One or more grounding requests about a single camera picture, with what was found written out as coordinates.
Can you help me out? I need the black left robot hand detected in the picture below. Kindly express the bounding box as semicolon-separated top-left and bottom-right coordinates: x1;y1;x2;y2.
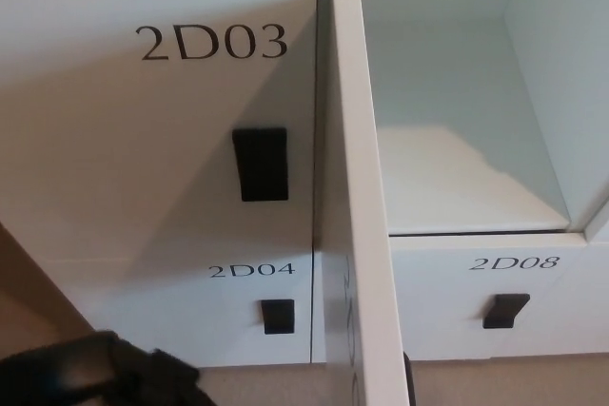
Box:
0;329;218;406

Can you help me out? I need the white locker door 2D04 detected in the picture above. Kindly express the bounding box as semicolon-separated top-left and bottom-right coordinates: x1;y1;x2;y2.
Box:
45;249;318;370

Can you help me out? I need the white locker door 2D03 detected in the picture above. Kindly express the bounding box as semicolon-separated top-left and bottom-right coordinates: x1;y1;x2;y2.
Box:
0;0;319;265

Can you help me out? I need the black lock inside open door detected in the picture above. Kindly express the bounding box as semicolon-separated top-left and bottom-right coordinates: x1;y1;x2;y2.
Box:
403;351;421;406

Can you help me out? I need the white locker door 2D08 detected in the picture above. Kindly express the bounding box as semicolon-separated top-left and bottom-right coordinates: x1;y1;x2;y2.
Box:
388;229;592;362

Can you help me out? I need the white locker cabinet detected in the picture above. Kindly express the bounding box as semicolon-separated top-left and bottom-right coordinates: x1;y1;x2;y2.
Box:
0;0;609;370

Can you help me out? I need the black handle of door 2D04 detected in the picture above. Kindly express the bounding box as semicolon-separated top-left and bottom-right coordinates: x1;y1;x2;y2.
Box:
260;299;296;335

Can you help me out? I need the black handle of door 2D03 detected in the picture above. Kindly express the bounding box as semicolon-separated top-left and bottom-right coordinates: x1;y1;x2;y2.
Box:
231;127;289;203

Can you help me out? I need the black handle of door 2D08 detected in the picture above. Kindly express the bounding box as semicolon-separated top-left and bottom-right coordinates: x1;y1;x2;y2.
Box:
481;293;531;330

